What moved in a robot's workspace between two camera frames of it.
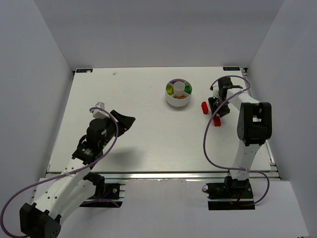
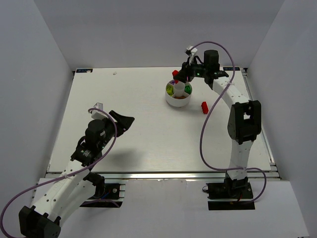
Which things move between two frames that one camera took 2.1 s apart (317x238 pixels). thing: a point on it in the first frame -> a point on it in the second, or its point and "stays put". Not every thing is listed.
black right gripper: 221,104 -> 185,73
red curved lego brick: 217,121 -> 175,72
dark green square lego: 187,88 stays put
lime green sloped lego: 169,89 stays put
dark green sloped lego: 188,90 stays put
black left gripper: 115,123 stays put
